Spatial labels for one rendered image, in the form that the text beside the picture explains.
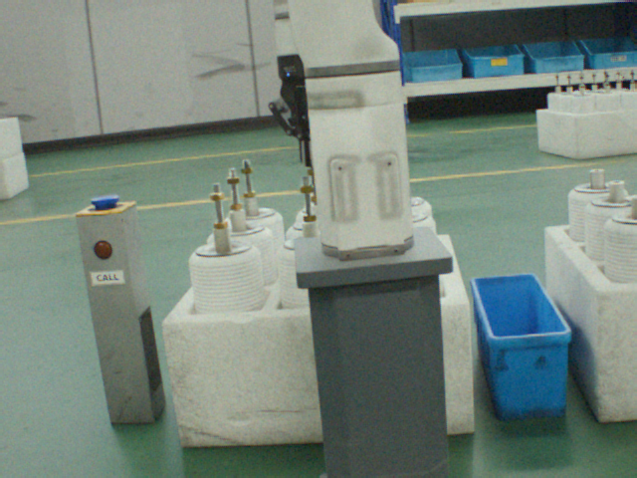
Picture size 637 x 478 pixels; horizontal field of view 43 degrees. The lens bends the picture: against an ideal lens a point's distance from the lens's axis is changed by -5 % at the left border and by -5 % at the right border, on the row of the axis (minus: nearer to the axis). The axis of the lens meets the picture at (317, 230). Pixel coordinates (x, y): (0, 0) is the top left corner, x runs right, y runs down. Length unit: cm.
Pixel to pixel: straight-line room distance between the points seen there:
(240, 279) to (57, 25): 556
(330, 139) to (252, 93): 555
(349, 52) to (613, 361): 55
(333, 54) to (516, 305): 72
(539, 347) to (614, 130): 249
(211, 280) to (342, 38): 43
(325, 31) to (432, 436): 41
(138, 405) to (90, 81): 536
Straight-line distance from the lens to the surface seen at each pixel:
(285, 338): 106
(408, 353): 81
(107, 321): 121
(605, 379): 111
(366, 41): 77
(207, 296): 110
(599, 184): 135
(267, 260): 122
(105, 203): 118
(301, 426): 111
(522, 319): 140
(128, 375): 123
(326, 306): 80
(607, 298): 107
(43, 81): 659
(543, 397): 114
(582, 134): 347
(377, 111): 78
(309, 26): 79
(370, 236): 79
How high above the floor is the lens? 49
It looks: 12 degrees down
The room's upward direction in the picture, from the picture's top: 6 degrees counter-clockwise
